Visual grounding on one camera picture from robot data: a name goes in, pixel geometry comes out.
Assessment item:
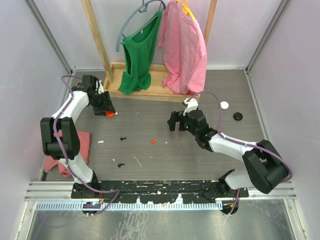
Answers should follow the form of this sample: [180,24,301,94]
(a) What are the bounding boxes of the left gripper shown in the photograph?
[90,91,115,117]

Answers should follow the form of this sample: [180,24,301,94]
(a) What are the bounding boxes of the orange earbud case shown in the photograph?
[105,111,116,118]

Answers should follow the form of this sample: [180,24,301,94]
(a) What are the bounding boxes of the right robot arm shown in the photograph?
[167,109,290,197]

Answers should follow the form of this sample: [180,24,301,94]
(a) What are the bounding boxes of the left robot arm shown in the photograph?
[40,75,118,198]

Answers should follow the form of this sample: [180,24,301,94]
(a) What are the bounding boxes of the red folded cloth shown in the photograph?
[43,131,91,178]

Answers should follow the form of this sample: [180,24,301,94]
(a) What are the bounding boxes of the wooden clothes rack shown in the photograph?
[81,0,218,103]

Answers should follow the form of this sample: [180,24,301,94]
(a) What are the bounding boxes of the pink t-shirt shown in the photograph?
[158,0,207,95]

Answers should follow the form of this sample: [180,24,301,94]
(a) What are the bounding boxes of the green t-shirt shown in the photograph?
[118,10,163,95]

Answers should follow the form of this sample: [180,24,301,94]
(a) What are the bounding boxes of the yellow hanger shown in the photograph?
[175,0,196,20]

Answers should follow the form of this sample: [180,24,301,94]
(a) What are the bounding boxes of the grey-blue hanger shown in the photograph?
[115,0,167,53]

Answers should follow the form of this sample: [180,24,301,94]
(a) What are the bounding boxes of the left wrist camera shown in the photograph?
[96,80,105,95]

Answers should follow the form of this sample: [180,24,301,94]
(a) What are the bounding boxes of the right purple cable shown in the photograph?
[188,90,294,216]

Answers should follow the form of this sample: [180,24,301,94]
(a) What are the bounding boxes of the purple cable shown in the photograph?
[188,90,294,216]
[60,74,121,216]

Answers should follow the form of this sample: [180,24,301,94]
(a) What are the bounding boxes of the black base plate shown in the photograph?
[71,179,250,205]

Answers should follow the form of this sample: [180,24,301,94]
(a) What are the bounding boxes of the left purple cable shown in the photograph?
[60,74,121,216]

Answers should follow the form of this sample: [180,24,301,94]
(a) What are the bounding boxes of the white cable duct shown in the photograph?
[35,199,223,211]

